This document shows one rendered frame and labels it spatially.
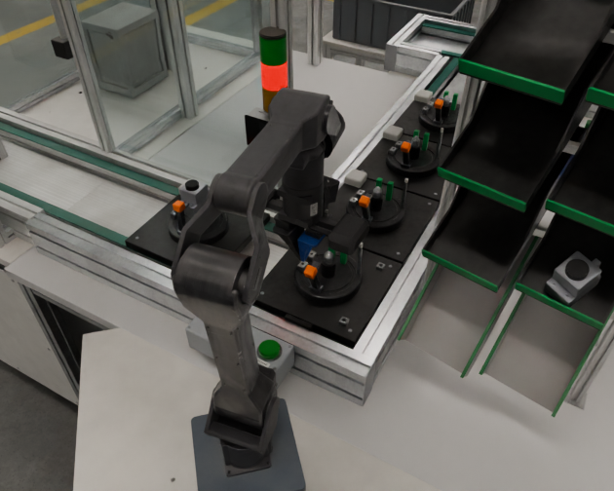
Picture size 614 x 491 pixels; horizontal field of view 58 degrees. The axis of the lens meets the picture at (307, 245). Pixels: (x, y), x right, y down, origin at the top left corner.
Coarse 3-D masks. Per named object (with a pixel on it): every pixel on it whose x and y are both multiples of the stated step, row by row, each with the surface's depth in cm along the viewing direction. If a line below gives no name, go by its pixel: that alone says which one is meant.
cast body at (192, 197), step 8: (184, 184) 123; (192, 184) 121; (200, 184) 123; (184, 192) 121; (192, 192) 121; (200, 192) 122; (208, 192) 124; (184, 200) 123; (192, 200) 122; (200, 200) 123; (192, 208) 122; (192, 216) 123
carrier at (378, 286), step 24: (288, 264) 121; (336, 264) 118; (360, 264) 114; (264, 288) 116; (288, 288) 116; (312, 288) 112; (336, 288) 113; (360, 288) 116; (384, 288) 116; (288, 312) 111; (312, 312) 111; (336, 312) 111; (360, 312) 111; (336, 336) 108; (360, 336) 108
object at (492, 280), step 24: (456, 192) 91; (456, 216) 93; (480, 216) 92; (504, 216) 91; (528, 216) 90; (432, 240) 91; (456, 240) 91; (480, 240) 90; (504, 240) 89; (528, 240) 88; (456, 264) 89; (480, 264) 88; (504, 264) 87
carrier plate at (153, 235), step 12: (168, 204) 136; (156, 216) 133; (168, 216) 133; (228, 216) 133; (240, 216) 133; (264, 216) 133; (144, 228) 130; (156, 228) 130; (240, 228) 130; (132, 240) 127; (144, 240) 127; (156, 240) 127; (168, 240) 127; (228, 240) 127; (240, 240) 127; (144, 252) 125; (156, 252) 124; (168, 252) 124; (168, 264) 123
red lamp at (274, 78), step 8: (264, 64) 104; (264, 72) 105; (272, 72) 104; (280, 72) 105; (264, 80) 106; (272, 80) 106; (280, 80) 106; (264, 88) 108; (272, 88) 107; (280, 88) 107
